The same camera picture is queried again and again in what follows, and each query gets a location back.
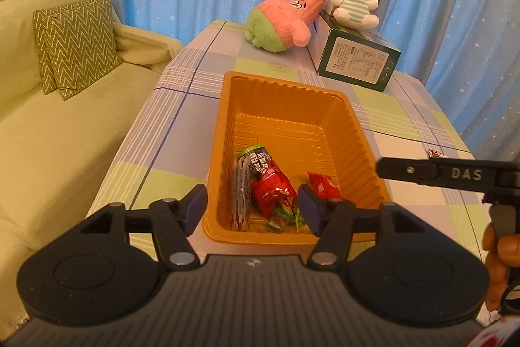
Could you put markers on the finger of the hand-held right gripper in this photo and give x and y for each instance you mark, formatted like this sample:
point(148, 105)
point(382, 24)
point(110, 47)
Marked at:
point(426, 170)

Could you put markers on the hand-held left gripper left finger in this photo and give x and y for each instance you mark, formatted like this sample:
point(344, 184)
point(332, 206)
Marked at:
point(196, 205)

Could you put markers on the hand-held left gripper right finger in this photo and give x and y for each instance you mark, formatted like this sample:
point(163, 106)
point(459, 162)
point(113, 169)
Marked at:
point(309, 208)

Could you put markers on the red gold twisted candy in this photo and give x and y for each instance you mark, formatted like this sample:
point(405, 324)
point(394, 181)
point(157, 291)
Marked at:
point(434, 154)

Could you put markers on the green candy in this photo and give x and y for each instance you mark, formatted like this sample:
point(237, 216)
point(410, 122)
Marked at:
point(284, 219)

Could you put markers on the red snack packet white print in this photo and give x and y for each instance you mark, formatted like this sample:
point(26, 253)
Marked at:
point(270, 188)

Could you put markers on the clear packet dark snacks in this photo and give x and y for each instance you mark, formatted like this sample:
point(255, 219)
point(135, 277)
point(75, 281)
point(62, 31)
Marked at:
point(242, 196)

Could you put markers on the black packet green top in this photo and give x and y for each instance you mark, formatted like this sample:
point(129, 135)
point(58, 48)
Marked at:
point(260, 160)

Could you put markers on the orange plastic tray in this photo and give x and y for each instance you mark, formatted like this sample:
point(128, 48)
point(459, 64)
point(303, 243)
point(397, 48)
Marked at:
point(284, 119)

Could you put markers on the person's right hand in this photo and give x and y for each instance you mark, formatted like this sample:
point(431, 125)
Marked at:
point(503, 259)

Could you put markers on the checked tablecloth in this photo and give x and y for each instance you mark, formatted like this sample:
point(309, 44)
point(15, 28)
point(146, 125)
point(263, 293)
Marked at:
point(183, 95)

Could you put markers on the green box white label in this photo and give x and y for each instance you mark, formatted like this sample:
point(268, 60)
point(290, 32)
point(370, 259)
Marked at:
point(357, 60)

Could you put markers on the red printed cloth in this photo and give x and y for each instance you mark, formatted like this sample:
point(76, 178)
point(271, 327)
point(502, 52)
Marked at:
point(497, 334)

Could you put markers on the light green sofa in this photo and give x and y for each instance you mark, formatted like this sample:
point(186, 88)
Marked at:
point(61, 148)

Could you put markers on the pink green star plush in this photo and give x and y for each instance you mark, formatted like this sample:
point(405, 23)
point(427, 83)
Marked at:
point(280, 21)

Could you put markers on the green zigzag cushion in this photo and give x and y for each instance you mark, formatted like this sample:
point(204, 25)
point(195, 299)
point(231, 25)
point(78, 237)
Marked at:
point(87, 46)
point(42, 46)

